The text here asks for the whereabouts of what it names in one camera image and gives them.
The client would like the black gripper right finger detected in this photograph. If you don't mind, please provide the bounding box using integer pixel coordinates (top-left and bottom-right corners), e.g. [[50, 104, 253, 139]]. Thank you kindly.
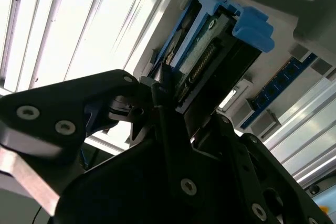
[[191, 112, 326, 224]]

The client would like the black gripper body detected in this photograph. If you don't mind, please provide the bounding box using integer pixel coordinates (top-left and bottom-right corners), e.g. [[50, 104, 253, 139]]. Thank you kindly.
[[52, 138, 263, 224]]

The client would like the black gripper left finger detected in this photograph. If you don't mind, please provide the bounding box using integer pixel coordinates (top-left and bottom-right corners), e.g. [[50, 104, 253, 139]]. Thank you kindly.
[[0, 62, 203, 196]]

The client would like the hard disk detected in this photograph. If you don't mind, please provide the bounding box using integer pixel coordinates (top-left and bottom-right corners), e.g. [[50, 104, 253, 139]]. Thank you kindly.
[[151, 0, 275, 120]]

